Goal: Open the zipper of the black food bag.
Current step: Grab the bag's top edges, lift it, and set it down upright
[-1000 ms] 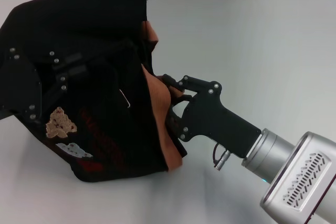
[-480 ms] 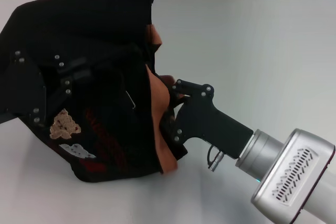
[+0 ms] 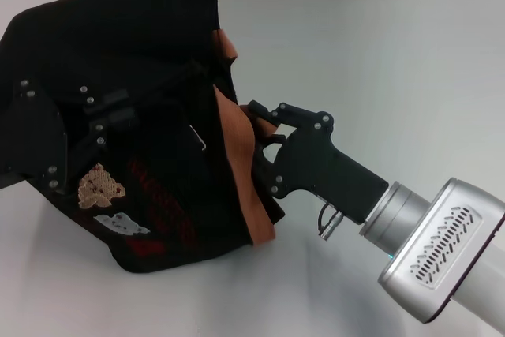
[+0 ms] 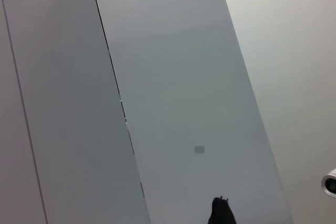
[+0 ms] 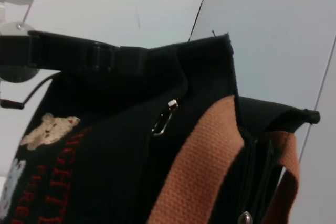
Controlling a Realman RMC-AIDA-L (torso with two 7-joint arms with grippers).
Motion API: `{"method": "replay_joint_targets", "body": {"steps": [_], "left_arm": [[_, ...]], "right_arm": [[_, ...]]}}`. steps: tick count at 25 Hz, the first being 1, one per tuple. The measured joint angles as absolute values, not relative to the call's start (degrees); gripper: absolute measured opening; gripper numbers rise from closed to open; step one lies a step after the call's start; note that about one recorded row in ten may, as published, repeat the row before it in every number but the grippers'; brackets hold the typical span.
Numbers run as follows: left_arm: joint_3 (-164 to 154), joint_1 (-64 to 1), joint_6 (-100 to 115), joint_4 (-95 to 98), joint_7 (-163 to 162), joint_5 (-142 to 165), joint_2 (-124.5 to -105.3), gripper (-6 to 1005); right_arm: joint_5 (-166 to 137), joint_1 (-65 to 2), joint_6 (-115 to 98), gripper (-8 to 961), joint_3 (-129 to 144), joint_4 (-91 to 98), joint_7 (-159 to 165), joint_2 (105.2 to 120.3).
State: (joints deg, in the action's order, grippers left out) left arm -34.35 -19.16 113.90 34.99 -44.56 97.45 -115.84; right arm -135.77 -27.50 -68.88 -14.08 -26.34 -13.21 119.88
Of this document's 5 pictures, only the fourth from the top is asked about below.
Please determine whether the black food bag with bears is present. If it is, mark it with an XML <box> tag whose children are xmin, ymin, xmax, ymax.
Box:
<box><xmin>206</xmin><ymin>195</ymin><xmax>238</xmax><ymax>224</ymax></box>

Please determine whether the white round lens device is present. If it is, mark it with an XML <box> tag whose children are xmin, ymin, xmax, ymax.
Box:
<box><xmin>321</xmin><ymin>167</ymin><xmax>336</xmax><ymax>198</ymax></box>

